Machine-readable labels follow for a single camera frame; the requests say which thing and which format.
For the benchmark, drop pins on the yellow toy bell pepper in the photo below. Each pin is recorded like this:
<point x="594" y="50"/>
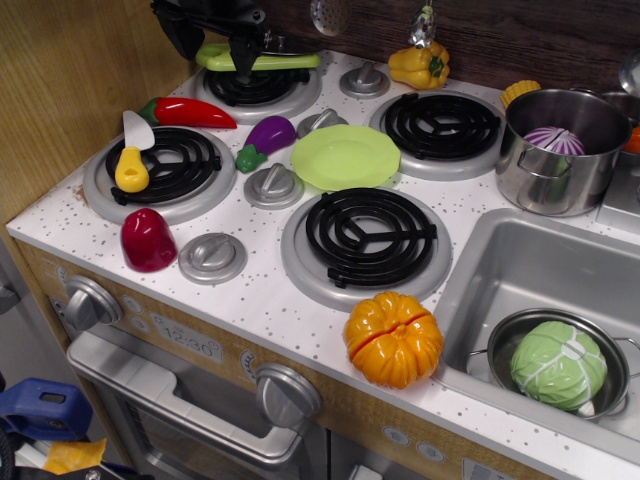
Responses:
<point x="424" y="68"/>

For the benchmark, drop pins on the front right black burner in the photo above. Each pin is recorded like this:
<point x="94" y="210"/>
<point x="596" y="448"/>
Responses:
<point x="344" y="247"/>

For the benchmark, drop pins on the back left black burner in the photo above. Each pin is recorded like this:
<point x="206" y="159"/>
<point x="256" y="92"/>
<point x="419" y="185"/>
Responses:
<point x="248" y="100"/>

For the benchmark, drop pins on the blue clamp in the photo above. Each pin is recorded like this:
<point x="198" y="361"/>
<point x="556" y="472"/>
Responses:
<point x="45" y="410"/>

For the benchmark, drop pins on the grey stovetop knob front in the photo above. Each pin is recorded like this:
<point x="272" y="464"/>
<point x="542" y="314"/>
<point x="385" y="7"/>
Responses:
<point x="212" y="259"/>

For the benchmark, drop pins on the front left black burner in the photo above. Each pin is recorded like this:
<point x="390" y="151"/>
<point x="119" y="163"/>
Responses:
<point x="191" y="171"/>

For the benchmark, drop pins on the small steel pan in sink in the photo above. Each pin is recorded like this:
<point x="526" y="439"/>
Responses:
<point x="510" y="331"/>

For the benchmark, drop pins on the grey oven knob left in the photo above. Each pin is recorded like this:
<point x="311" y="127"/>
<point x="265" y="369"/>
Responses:
<point x="90" y="304"/>

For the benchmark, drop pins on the green toy cabbage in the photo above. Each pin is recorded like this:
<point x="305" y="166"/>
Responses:
<point x="559" y="365"/>

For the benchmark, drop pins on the hanging metal slotted spoon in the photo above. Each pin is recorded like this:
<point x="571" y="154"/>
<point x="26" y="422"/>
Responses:
<point x="330" y="17"/>

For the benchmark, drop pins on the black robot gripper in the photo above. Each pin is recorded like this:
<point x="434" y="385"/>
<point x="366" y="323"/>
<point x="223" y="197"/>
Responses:
<point x="241" y="22"/>

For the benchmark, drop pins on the grey stovetop knob centre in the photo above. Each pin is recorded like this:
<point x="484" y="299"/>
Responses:
<point x="273" y="188"/>

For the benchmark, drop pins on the grey stovetop knob back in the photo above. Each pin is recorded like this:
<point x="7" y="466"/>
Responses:
<point x="364" y="82"/>

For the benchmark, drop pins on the orange toy pumpkin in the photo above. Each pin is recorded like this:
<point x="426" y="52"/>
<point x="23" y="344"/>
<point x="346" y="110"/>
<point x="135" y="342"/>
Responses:
<point x="393" y="340"/>

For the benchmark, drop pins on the purple toy onion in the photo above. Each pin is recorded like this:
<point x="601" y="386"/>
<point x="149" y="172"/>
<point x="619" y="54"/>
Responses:
<point x="556" y="140"/>

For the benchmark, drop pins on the dark red toy pepper half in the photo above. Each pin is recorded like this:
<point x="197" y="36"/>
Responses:
<point x="147" y="242"/>

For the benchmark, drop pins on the light green plastic plate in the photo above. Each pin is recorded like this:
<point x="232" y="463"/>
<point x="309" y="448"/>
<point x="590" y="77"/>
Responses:
<point x="345" y="156"/>

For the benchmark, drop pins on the yellow toy corn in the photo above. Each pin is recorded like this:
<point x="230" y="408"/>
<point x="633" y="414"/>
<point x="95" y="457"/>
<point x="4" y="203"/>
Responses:
<point x="518" y="89"/>

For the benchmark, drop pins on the hanging metal utensil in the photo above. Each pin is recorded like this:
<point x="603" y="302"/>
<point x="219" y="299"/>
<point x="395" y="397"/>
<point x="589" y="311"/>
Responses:
<point x="422" y="28"/>

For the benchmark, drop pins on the grey oven door handle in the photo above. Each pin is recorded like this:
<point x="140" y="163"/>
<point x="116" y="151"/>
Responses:
<point x="181" y="422"/>

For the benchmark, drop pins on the grey toy sink basin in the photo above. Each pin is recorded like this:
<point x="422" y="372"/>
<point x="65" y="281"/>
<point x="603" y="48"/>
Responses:
<point x="515" y="261"/>

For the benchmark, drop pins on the grey oven knob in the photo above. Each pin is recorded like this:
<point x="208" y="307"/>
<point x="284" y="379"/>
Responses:
<point x="90" y="304"/>
<point x="284" y="397"/>

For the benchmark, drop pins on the back right black burner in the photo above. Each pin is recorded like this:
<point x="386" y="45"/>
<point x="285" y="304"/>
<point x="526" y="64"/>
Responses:
<point x="448" y="136"/>

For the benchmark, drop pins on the grey stovetop knob behind plate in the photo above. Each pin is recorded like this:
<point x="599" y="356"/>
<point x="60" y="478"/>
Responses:
<point x="327" y="118"/>

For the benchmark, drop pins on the large stainless steel pot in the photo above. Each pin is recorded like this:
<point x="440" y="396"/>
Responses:
<point x="560" y="184"/>

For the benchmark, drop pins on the metal ladle at right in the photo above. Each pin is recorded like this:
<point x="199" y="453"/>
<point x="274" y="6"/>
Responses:
<point x="629" y="73"/>

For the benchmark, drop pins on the orange toy vegetable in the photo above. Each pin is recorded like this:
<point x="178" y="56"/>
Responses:
<point x="633" y="144"/>

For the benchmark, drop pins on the grey oven knob right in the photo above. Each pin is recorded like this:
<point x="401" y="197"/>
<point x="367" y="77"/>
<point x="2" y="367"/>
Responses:
<point x="284" y="397"/>

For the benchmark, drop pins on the yellow cloth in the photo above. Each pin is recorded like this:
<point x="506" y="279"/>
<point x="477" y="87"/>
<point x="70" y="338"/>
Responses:
<point x="66" y="456"/>

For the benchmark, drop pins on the red toy chili pepper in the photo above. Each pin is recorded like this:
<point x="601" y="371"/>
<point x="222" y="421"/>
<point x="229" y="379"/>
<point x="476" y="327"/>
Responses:
<point x="188" y="112"/>

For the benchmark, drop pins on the black burner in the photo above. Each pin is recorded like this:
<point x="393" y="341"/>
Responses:
<point x="344" y="247"/>
<point x="248" y="100"/>
<point x="191" y="171"/>
<point x="448" y="136"/>

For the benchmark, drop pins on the purple toy eggplant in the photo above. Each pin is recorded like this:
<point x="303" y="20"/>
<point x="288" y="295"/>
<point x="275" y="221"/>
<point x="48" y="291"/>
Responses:
<point x="268" y="136"/>

